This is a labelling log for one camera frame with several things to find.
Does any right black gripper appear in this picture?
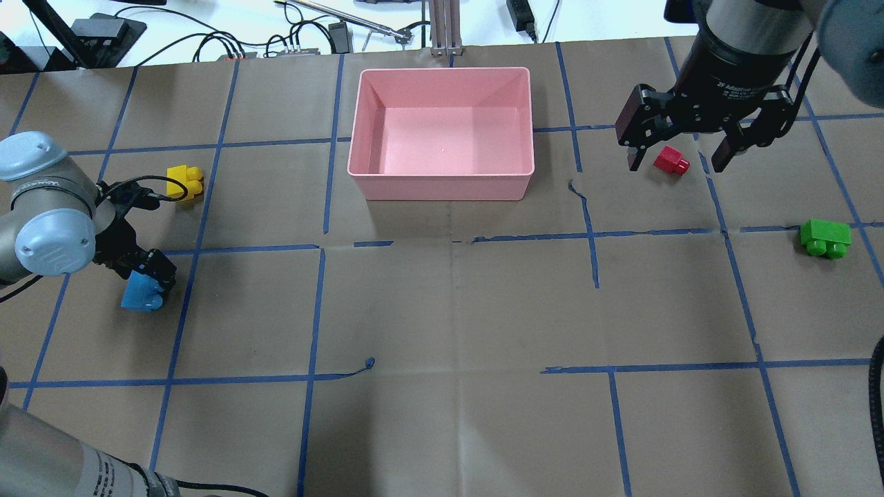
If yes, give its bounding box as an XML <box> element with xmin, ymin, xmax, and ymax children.
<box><xmin>616</xmin><ymin>31</ymin><xmax>800</xmax><ymax>173</ymax></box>

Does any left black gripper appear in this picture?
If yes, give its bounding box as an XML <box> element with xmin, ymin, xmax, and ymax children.
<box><xmin>93</xmin><ymin>216</ymin><xmax>177</xmax><ymax>291</ymax></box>

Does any blue toy block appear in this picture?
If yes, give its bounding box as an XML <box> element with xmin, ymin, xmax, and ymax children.
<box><xmin>120</xmin><ymin>273</ymin><xmax>165</xmax><ymax>313</ymax></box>

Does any green toy block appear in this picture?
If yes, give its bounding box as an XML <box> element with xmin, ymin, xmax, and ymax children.
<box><xmin>799</xmin><ymin>218</ymin><xmax>852</xmax><ymax>259</ymax></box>

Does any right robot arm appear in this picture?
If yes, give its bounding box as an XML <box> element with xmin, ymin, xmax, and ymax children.
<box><xmin>615</xmin><ymin>1</ymin><xmax>883</xmax><ymax>173</ymax></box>

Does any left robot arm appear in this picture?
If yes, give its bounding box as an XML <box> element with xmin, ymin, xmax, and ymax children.
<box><xmin>1</xmin><ymin>131</ymin><xmax>180</xmax><ymax>496</ymax></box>

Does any pink plastic box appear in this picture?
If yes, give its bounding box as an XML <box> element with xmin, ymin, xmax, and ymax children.
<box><xmin>347</xmin><ymin>66</ymin><xmax>535</xmax><ymax>201</ymax></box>

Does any red toy block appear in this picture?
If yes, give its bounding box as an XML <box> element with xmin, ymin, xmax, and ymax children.
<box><xmin>653</xmin><ymin>146</ymin><xmax>691</xmax><ymax>176</ymax></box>

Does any yellow toy block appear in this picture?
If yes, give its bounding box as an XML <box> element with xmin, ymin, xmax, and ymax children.
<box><xmin>165</xmin><ymin>164</ymin><xmax>204</xmax><ymax>202</ymax></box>

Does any black power adapter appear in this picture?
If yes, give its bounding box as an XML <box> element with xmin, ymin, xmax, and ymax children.
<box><xmin>505</xmin><ymin>0</ymin><xmax>537</xmax><ymax>42</ymax></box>

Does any usb hub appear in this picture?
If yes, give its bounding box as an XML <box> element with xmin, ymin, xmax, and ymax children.
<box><xmin>271</xmin><ymin>48</ymin><xmax>321</xmax><ymax>59</ymax></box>
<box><xmin>217</xmin><ymin>51</ymin><xmax>259</xmax><ymax>61</ymax></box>

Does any metal rod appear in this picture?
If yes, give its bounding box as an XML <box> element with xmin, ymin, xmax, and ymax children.
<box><xmin>273</xmin><ymin>1</ymin><xmax>414</xmax><ymax>46</ymax></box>

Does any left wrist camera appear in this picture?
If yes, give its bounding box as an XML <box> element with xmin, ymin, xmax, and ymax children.
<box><xmin>93</xmin><ymin>179</ymin><xmax>160</xmax><ymax>222</ymax></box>

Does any aluminium frame post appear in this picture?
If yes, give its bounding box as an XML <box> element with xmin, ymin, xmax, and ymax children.
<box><xmin>428</xmin><ymin>0</ymin><xmax>463</xmax><ymax>57</ymax></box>

